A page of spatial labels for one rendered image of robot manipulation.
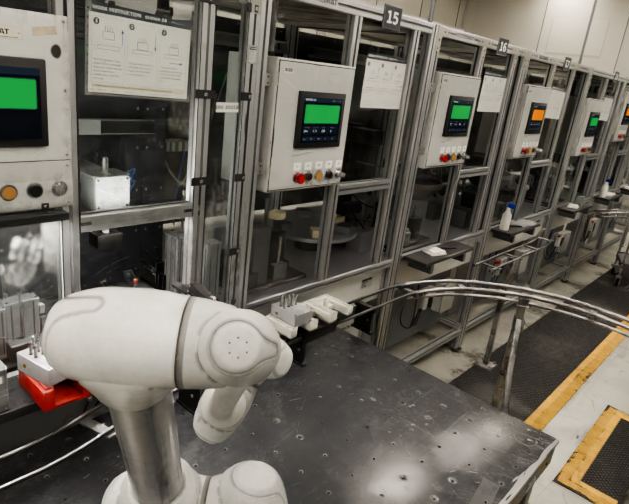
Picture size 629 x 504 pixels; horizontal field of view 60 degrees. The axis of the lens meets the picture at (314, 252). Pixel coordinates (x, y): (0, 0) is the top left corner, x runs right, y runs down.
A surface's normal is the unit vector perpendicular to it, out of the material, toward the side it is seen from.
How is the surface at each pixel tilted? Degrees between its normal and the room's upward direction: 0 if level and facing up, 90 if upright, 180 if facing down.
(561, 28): 90
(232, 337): 62
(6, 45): 90
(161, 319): 37
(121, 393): 120
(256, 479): 6
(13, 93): 90
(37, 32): 90
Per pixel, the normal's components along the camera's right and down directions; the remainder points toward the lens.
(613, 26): -0.67, 0.17
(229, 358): 0.26, -0.22
